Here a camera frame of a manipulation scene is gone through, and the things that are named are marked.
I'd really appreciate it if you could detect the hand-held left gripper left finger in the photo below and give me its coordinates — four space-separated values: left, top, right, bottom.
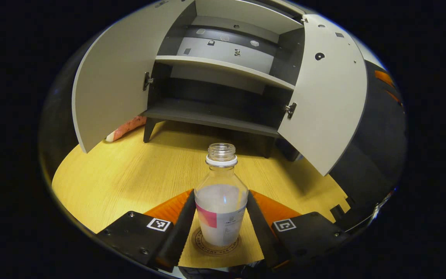
95 188 197 273

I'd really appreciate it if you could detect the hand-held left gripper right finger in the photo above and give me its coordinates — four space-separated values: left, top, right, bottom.
246 189 351 271

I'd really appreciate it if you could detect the round wooden coaster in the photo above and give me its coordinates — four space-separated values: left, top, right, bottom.
191 227 242 256

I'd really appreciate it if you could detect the clear plastic bottle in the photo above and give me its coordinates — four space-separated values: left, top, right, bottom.
194 143 249 247

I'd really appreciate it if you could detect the white cabinet door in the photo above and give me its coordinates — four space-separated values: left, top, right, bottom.
71 0 196 154
277 14 369 177

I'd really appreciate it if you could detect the watermelon slice plush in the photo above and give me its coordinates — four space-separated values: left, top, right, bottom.
105 115 147 143

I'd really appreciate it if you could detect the black backdrop cloth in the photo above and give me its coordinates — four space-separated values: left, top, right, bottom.
39 23 408 230

